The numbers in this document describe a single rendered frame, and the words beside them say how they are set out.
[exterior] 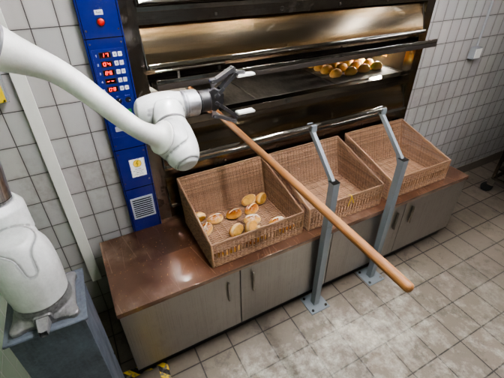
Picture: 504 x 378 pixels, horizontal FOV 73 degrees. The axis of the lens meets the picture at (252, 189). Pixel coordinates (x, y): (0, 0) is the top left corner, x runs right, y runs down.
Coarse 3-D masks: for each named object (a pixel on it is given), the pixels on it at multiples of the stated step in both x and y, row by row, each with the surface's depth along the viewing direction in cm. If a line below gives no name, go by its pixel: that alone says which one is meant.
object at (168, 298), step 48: (432, 192) 230; (144, 240) 189; (192, 240) 189; (288, 240) 189; (336, 240) 205; (144, 288) 162; (192, 288) 164; (240, 288) 185; (288, 288) 206; (144, 336) 167; (192, 336) 185
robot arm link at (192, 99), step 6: (186, 90) 113; (192, 90) 113; (186, 96) 111; (192, 96) 112; (198, 96) 113; (186, 102) 111; (192, 102) 112; (198, 102) 113; (186, 108) 112; (192, 108) 113; (198, 108) 114; (186, 114) 113; (192, 114) 114; (198, 114) 116
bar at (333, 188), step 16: (368, 112) 186; (384, 112) 191; (304, 128) 170; (224, 144) 155; (240, 144) 156; (320, 144) 173; (400, 160) 188; (400, 176) 192; (336, 192) 171; (384, 208) 209; (384, 224) 212; (320, 240) 192; (384, 240) 221; (320, 256) 197; (320, 272) 204; (368, 272) 239; (320, 288) 214; (304, 304) 222; (320, 304) 222
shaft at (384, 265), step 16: (256, 144) 148; (272, 160) 136; (288, 176) 127; (304, 192) 119; (320, 208) 112; (336, 224) 107; (352, 240) 101; (368, 256) 96; (384, 272) 92; (400, 272) 90
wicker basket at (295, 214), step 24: (216, 168) 199; (240, 168) 207; (264, 168) 212; (192, 192) 196; (240, 192) 211; (288, 192) 193; (192, 216) 181; (240, 216) 204; (264, 216) 204; (288, 216) 202; (216, 240) 188; (240, 240) 172; (264, 240) 181; (216, 264) 172
